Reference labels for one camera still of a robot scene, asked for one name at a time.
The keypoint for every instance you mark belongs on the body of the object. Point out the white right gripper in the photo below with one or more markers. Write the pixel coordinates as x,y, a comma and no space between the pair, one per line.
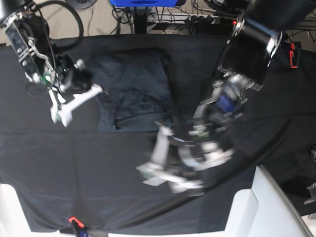
72,88

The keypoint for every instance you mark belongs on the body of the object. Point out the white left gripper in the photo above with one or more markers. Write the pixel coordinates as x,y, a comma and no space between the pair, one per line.
180,161

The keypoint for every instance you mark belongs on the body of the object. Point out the dark blue-grey T-shirt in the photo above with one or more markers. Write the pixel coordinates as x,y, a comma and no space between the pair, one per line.
137,95

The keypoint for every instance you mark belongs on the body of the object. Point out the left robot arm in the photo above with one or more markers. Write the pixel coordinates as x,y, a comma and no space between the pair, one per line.
245,59

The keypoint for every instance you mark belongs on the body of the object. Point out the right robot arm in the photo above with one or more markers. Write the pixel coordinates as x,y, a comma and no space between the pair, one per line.
46,65

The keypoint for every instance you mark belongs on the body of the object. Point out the black table cloth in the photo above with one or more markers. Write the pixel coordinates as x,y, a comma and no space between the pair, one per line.
60,172

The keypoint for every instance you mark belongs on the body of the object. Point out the white foam block right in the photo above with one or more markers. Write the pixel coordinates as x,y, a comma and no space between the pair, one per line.
264,211

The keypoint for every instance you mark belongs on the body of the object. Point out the white foam block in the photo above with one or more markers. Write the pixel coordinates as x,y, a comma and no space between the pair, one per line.
13,222
264,211

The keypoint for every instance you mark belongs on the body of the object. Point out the round black floor grommet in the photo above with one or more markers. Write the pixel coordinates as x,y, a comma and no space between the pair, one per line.
81,4

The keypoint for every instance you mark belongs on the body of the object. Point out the blue clamp at front edge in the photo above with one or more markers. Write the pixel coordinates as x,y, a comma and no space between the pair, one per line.
79,229

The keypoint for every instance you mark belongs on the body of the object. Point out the black table stand column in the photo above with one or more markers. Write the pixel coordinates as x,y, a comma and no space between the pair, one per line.
140,16

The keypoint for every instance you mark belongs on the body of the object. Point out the blue box on stand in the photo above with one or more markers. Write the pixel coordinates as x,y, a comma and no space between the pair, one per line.
143,3

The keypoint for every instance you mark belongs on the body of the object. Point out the white foam block left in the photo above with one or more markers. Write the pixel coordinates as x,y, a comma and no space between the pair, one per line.
13,222

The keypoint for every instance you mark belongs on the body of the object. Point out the white power strip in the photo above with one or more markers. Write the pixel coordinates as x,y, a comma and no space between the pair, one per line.
178,18

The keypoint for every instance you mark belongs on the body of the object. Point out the red and black clamp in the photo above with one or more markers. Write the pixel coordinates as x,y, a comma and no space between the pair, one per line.
295,54

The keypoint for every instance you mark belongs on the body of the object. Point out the black metal bracket right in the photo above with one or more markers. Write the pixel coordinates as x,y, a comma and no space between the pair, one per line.
312,190

